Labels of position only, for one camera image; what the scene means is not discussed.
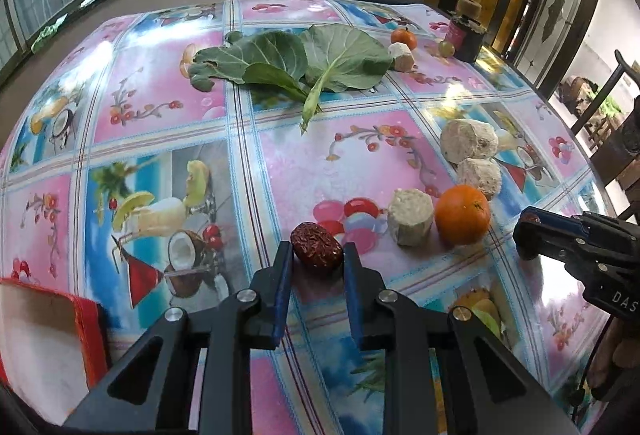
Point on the patterned glass door panel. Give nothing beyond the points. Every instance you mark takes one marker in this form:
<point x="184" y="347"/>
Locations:
<point x="560" y="10"/>

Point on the small orange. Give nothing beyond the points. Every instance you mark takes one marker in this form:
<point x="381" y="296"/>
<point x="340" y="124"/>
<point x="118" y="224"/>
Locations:
<point x="403" y="37"/>

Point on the green lobed cabbage leaf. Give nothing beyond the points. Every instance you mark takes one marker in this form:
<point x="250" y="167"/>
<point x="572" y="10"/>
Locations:
<point x="260" y="55"/>

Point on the red cardboard tray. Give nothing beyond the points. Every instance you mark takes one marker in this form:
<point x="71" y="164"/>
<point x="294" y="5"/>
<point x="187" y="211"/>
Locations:
<point x="40" y="350"/>

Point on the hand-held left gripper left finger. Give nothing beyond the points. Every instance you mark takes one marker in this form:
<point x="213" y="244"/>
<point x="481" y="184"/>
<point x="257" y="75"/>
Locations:
<point x="282" y="300"/>

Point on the green grape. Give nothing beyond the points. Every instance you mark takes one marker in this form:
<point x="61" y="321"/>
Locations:
<point x="446" y="49"/>

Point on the printed plastic tablecloth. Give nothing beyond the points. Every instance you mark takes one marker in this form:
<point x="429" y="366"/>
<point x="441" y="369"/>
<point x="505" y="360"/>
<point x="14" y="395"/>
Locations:
<point x="280" y="155"/>

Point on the green long-stemmed cabbage leaf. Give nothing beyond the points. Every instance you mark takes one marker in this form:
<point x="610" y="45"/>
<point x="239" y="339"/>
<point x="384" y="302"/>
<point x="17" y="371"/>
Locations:
<point x="345" y="57"/>

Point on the dark jar with cork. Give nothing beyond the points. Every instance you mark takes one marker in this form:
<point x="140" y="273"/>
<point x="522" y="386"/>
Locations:
<point x="467" y="40"/>

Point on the green cloth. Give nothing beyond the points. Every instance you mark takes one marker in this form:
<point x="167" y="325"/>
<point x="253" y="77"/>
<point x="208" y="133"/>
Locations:
<point x="47" y="37"/>

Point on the dark red date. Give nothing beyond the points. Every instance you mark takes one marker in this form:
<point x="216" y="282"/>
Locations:
<point x="316" y="245"/>

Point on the dark wooden chair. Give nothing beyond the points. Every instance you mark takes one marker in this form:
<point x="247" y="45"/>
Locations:
<point x="617" y="135"/>

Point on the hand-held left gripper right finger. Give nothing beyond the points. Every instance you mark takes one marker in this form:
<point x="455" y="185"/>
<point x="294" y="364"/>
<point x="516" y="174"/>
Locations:
<point x="353" y="305"/>

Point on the beige cylinder cake upper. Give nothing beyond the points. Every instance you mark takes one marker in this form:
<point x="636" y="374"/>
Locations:
<point x="469" y="141"/>

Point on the person's right hand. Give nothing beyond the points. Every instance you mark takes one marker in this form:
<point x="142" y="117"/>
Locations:
<point x="612" y="355"/>

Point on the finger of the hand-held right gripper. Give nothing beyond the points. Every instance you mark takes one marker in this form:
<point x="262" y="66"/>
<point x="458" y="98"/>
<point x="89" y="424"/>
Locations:
<point x="560" y="221"/>
<point x="535" y="242"/>

